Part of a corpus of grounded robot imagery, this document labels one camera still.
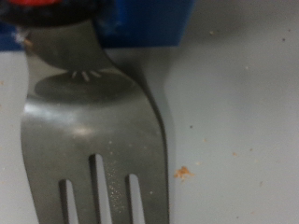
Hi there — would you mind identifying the silver toaster oven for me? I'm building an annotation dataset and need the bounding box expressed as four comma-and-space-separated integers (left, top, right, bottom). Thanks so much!
0, 0, 299, 224

